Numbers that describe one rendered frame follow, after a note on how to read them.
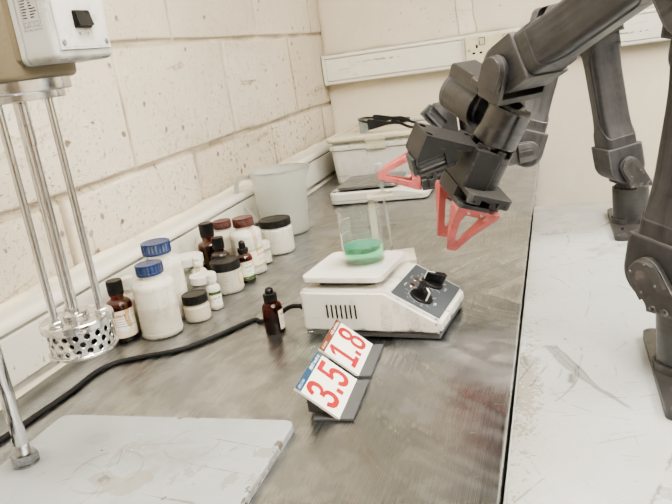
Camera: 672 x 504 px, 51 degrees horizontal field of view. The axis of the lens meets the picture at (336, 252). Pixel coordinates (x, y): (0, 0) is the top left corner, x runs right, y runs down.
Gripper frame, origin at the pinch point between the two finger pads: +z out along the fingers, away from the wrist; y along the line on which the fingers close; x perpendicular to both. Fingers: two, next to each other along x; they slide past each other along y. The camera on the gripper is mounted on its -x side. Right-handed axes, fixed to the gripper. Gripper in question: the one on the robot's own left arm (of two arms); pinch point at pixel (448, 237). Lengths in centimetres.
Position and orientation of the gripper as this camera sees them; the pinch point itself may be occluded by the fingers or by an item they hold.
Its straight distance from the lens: 97.3
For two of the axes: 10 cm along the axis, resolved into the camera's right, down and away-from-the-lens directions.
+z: -3.2, 8.3, 4.6
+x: 9.1, 1.5, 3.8
